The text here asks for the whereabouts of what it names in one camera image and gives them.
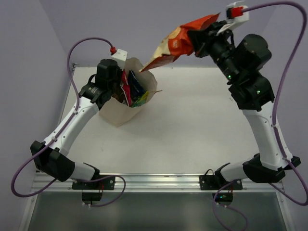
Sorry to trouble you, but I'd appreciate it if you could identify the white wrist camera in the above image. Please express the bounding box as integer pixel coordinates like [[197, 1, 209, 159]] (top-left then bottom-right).
[[217, 0, 249, 36], [111, 49, 128, 69]]

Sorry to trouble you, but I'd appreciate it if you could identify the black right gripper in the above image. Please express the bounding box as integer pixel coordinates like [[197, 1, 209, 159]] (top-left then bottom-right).
[[188, 19, 241, 83]]

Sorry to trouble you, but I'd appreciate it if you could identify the blue potato chips bag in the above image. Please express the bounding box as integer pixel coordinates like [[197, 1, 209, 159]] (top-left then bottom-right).
[[128, 70, 146, 104]]

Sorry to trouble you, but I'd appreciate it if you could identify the cream paper bag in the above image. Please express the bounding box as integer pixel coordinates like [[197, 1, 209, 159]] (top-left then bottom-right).
[[99, 58, 159, 127]]

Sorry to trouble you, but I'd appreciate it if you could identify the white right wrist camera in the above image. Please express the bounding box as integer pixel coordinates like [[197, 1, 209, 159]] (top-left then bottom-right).
[[217, 0, 249, 36]]

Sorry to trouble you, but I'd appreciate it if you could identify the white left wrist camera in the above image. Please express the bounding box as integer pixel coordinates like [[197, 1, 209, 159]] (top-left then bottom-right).
[[111, 49, 128, 69]]

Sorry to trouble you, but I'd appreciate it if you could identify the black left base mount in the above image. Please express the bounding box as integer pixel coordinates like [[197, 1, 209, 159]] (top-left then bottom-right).
[[72, 175, 115, 205]]

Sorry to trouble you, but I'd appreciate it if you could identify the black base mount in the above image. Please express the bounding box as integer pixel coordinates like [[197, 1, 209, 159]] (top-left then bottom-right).
[[72, 175, 115, 205], [199, 169, 243, 206]]

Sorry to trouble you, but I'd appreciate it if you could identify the orange chips bag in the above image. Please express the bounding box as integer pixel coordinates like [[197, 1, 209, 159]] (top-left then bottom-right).
[[139, 13, 219, 72]]

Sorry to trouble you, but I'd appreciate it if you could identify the aluminium mounting rail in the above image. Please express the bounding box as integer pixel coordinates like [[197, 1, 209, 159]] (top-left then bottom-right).
[[31, 173, 276, 193]]

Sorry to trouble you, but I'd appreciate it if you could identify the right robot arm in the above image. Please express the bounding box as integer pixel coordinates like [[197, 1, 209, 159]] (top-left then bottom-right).
[[188, 21, 300, 189]]

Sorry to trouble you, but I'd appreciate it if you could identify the pink snack bag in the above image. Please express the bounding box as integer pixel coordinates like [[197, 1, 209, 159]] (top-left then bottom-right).
[[121, 70, 131, 107]]

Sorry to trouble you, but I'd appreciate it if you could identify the brown snack bag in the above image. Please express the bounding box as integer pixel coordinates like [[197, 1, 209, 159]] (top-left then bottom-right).
[[112, 87, 128, 106]]

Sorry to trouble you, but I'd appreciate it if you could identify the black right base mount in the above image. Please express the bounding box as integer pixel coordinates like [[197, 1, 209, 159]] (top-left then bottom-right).
[[199, 169, 243, 206]]

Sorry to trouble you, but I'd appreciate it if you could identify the green snack bag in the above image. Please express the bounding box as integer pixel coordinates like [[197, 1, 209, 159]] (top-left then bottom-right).
[[131, 91, 149, 108]]

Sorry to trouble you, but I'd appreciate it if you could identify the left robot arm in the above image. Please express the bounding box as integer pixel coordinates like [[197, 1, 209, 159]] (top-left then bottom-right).
[[30, 59, 122, 189]]

